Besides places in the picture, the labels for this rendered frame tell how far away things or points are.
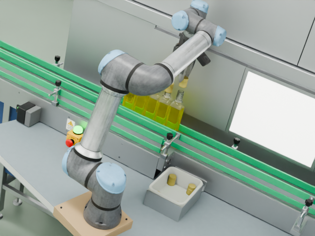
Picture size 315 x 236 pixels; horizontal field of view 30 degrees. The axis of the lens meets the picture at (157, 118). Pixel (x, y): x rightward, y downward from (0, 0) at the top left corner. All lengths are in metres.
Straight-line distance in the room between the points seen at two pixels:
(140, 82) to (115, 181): 0.39
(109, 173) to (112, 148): 0.53
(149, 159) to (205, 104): 0.37
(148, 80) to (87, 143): 0.35
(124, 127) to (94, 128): 0.49
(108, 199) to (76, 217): 0.18
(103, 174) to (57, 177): 0.44
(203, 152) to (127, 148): 0.35
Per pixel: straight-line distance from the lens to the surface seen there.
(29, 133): 2.84
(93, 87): 2.90
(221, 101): 2.69
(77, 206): 2.38
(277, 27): 2.53
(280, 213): 2.61
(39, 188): 2.51
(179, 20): 2.35
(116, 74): 2.10
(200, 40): 2.26
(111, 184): 2.18
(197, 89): 2.72
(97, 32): 2.94
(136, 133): 2.65
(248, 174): 2.60
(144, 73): 2.07
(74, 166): 2.26
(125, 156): 2.70
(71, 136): 2.74
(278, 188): 2.58
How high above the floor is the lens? 2.31
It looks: 30 degrees down
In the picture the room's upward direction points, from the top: 14 degrees clockwise
